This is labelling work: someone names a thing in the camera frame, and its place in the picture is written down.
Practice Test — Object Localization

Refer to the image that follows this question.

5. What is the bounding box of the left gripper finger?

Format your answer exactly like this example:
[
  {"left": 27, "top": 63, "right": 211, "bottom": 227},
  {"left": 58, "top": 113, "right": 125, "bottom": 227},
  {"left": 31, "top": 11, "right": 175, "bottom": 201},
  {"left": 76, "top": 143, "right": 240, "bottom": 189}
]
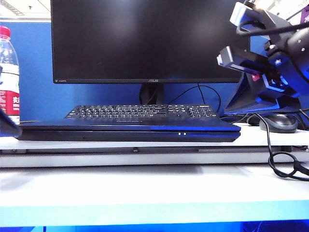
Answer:
[{"left": 0, "top": 108, "right": 23, "bottom": 138}]

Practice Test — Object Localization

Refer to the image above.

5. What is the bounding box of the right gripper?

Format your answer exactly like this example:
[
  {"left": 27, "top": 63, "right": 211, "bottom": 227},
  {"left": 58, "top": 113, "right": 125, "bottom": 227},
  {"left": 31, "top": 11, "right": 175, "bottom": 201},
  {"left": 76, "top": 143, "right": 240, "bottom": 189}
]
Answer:
[{"left": 216, "top": 26, "right": 309, "bottom": 116}]

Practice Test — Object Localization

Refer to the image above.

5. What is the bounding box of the black Hasee laptop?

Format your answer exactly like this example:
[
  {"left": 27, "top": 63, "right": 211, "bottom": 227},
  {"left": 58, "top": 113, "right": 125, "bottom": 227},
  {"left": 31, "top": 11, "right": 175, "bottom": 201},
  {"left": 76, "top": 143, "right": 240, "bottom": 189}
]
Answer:
[{"left": 18, "top": 120, "right": 242, "bottom": 143}]

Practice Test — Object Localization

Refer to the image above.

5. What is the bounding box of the wide blue partition panel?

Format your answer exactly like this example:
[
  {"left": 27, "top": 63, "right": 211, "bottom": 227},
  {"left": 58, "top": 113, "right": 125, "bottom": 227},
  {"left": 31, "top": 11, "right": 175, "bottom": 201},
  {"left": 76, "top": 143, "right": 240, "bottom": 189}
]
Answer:
[{"left": 0, "top": 21, "right": 268, "bottom": 121}]

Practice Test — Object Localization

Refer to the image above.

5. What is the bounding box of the clear water bottle red cap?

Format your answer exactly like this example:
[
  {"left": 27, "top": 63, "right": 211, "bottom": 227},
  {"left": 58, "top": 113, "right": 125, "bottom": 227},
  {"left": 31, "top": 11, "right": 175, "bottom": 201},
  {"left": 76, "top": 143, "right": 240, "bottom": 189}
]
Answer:
[{"left": 0, "top": 26, "right": 21, "bottom": 125}]

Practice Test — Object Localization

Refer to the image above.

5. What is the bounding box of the black grey computer mouse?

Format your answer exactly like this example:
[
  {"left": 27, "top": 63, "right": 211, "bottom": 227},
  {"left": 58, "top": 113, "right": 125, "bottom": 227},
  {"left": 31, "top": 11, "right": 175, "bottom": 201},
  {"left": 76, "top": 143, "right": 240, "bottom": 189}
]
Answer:
[{"left": 258, "top": 113, "right": 299, "bottom": 133}]

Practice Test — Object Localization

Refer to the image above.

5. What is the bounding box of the purple white poster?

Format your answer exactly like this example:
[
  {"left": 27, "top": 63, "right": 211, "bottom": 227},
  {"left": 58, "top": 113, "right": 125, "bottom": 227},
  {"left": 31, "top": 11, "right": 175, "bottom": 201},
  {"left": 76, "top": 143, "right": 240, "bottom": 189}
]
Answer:
[{"left": 298, "top": 4, "right": 309, "bottom": 24}]

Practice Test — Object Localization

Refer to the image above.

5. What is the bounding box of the black desktop keyboard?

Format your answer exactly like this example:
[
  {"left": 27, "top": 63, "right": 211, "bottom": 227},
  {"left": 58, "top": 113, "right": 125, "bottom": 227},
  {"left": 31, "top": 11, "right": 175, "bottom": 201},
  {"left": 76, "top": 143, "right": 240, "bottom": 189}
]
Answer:
[{"left": 64, "top": 104, "right": 221, "bottom": 124}]

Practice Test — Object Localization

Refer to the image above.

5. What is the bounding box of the black ASUS monitor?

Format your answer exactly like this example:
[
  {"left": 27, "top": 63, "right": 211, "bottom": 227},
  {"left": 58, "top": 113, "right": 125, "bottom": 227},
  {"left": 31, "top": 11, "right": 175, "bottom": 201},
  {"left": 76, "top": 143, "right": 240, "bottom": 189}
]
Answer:
[{"left": 50, "top": 0, "right": 252, "bottom": 106}]

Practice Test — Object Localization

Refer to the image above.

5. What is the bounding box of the thin black monitor cable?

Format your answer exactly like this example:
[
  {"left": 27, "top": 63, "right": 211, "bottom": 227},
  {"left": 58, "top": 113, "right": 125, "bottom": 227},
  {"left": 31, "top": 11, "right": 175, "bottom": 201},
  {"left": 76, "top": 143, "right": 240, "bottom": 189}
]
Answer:
[{"left": 166, "top": 83, "right": 222, "bottom": 115}]

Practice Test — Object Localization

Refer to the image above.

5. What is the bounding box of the thin black desk cable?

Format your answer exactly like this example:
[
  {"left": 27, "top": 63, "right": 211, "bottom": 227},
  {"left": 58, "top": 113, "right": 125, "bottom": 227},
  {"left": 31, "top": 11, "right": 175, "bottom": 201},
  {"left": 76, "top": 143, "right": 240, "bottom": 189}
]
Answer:
[{"left": 220, "top": 114, "right": 250, "bottom": 123}]

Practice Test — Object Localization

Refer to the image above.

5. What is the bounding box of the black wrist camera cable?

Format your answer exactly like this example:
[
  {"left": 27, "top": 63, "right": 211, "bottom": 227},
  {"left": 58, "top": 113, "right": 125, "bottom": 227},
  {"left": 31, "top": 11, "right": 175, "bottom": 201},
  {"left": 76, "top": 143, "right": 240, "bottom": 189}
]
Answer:
[{"left": 235, "top": 19, "right": 309, "bottom": 37}]

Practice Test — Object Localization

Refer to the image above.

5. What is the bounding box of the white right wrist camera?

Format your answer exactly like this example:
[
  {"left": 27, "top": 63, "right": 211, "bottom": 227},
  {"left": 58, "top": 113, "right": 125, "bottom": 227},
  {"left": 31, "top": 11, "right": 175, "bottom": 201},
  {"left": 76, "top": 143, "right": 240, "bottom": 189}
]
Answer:
[{"left": 229, "top": 1, "right": 259, "bottom": 28}]

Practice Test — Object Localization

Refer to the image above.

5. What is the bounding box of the thick black looped cable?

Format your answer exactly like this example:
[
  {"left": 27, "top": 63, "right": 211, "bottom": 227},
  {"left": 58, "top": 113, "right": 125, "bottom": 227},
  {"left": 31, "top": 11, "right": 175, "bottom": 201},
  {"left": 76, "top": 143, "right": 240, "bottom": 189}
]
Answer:
[{"left": 251, "top": 112, "right": 309, "bottom": 182}]

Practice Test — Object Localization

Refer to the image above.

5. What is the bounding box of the black cable bundle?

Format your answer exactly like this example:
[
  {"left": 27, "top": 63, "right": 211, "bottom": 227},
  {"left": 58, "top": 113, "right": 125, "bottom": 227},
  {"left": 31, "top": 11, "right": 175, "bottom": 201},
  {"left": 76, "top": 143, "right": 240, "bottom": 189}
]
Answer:
[{"left": 298, "top": 108, "right": 309, "bottom": 131}]

